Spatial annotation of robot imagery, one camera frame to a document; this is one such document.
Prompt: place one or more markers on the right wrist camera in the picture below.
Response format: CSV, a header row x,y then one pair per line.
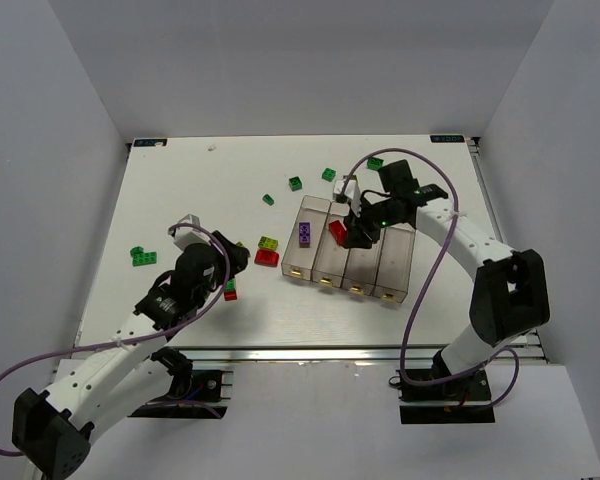
x,y
346,190

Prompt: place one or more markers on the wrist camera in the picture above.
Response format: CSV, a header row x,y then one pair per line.
x,y
184,235
346,190

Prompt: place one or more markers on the red rounded lego brick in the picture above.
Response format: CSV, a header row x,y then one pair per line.
x,y
266,257

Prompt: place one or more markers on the large red lego brick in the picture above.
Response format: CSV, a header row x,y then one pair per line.
x,y
338,232

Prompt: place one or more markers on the blue label sticker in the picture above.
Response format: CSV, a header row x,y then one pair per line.
x,y
149,142
446,138

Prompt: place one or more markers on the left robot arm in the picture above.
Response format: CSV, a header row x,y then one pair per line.
x,y
55,428

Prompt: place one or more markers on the small green lego brick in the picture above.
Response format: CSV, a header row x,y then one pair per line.
x,y
328,174

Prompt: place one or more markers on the right blue label sticker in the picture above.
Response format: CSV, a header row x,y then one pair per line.
x,y
446,138

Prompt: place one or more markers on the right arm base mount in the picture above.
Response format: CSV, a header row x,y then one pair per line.
x,y
464,401

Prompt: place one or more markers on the left blue label sticker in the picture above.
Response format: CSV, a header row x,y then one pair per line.
x,y
149,142

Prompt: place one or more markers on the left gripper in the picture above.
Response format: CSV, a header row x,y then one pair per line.
x,y
232,255

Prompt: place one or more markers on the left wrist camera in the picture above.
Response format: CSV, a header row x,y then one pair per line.
x,y
184,235

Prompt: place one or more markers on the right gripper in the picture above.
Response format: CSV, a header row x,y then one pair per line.
x,y
361,233

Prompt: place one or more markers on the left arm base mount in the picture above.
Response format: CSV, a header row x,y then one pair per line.
x,y
193,393

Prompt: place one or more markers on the clear bin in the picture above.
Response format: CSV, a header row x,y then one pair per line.
x,y
394,269
330,260
362,269
297,263

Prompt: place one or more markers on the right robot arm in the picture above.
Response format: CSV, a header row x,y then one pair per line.
x,y
509,296

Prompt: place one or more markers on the tiny green lego brick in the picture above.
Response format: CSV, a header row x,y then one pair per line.
x,y
268,199

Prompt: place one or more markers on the green L-shaped lego plate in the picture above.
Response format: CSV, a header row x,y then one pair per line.
x,y
141,257

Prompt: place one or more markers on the purple lego brick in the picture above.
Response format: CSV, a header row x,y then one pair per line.
x,y
304,234

